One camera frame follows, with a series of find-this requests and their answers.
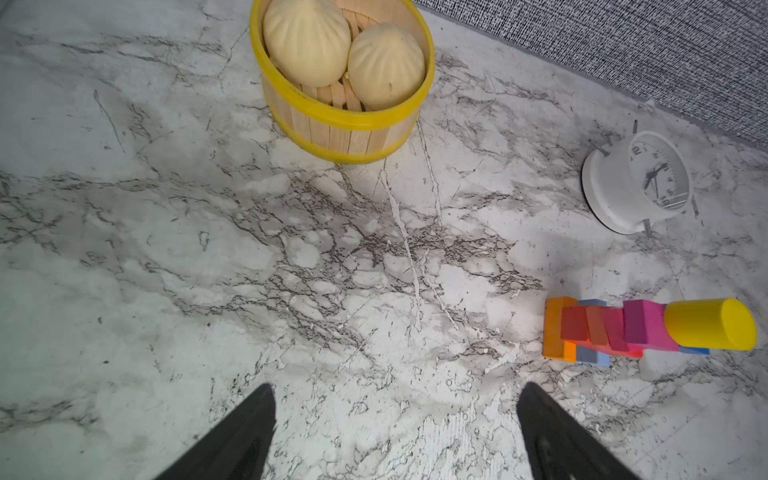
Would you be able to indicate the orange-red wood block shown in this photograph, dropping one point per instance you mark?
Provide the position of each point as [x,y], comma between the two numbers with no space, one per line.
[607,332]

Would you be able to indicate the light blue wood block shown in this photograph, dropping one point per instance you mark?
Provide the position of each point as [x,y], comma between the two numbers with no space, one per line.
[589,356]

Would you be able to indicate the orange wood bar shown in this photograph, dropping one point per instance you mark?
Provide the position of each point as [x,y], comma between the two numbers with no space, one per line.
[554,346]

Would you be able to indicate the magenta wood cube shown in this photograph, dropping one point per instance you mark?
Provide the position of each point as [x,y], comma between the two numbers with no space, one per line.
[644,326]

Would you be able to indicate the yellow rimmed wooden steamer basket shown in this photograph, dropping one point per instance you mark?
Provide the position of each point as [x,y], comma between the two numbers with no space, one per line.
[330,122]

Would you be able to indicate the cream steamed bun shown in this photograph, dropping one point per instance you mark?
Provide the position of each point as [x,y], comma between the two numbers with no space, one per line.
[308,40]
[386,66]

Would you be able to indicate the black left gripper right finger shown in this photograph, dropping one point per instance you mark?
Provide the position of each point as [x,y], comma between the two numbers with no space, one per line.
[558,447]

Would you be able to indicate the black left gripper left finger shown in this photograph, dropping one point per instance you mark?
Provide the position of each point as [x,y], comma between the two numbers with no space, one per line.
[237,447]

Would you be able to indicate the left cream steamed bun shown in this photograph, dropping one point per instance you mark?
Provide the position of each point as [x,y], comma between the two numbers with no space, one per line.
[308,40]

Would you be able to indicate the yellow wood cylinder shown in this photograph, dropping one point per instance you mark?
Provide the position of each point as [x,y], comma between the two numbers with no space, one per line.
[725,324]

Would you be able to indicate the dark blue wood cube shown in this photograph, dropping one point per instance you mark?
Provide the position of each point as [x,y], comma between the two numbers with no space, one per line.
[694,351]

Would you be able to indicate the white round alarm clock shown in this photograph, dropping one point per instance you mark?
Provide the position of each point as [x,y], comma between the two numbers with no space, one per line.
[634,183]

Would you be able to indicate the right cream steamed bun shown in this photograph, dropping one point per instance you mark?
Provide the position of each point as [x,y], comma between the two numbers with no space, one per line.
[386,66]

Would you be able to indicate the red wood block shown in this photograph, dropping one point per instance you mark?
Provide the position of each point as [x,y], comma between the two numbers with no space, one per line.
[574,325]

